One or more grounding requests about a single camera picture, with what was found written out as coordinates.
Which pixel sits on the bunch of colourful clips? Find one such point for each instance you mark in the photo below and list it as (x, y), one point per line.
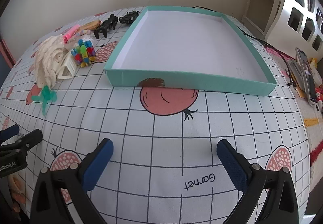
(84, 53)

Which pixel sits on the green plastic toy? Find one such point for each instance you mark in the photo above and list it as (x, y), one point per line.
(46, 95)

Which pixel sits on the yellow figurine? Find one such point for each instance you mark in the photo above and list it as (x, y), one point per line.
(313, 65)

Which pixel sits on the black toy figure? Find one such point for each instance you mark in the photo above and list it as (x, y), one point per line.
(106, 25)

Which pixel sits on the pink red panel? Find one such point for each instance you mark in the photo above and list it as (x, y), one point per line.
(6, 52)

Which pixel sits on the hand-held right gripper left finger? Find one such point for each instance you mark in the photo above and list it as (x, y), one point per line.
(97, 166)

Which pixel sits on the white plastic claw clip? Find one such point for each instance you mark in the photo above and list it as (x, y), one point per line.
(67, 67)

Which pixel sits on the red white figurine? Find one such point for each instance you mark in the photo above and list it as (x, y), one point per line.
(319, 97)

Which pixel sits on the grey pouch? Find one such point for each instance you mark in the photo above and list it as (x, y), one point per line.
(292, 67)

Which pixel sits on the pomegranate print grid sheet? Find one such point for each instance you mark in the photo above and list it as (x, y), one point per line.
(176, 138)

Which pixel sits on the colourful crochet mat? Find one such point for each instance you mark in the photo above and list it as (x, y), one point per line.
(310, 133)

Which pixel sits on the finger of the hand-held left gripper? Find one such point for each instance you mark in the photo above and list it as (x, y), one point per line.
(11, 130)
(32, 135)

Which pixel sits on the black toy car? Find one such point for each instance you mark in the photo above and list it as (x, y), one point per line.
(128, 18)

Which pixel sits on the orange snack packet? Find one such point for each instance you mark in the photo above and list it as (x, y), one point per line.
(90, 24)

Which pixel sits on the smartphone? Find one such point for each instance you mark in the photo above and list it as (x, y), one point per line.
(307, 75)

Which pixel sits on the pink long clip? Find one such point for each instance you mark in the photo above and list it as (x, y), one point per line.
(70, 33)

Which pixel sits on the teal cardboard box tray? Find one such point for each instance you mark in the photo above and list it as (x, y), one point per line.
(181, 44)

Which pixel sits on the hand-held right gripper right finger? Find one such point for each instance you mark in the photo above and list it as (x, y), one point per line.
(233, 166)

